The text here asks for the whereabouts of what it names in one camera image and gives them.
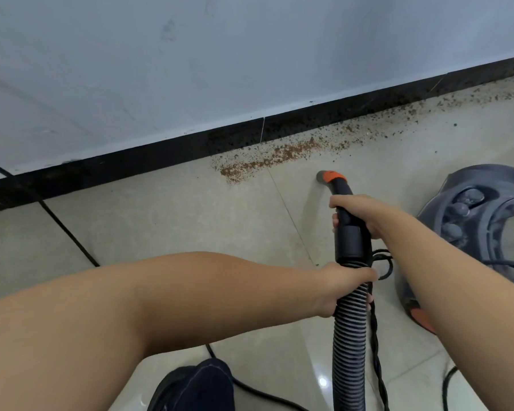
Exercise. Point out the person's right hand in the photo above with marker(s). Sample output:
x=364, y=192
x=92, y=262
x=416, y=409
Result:
x=368, y=211

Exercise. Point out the person's left hand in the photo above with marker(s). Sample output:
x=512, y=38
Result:
x=338, y=282

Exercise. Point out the brown dirt debris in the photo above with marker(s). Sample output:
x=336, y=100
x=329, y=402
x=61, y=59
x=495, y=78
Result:
x=282, y=154

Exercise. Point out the grey vacuum cleaner orange knobs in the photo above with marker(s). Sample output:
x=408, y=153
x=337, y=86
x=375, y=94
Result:
x=475, y=175

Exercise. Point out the person's right forearm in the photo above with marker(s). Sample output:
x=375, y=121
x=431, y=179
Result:
x=454, y=303

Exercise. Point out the person's left forearm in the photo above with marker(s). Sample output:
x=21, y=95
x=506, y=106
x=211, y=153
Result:
x=133, y=321

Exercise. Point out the person's dark left trouser leg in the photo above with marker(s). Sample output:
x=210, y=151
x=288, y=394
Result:
x=210, y=385

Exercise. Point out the black skirting board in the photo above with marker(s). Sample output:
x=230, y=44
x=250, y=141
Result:
x=111, y=166

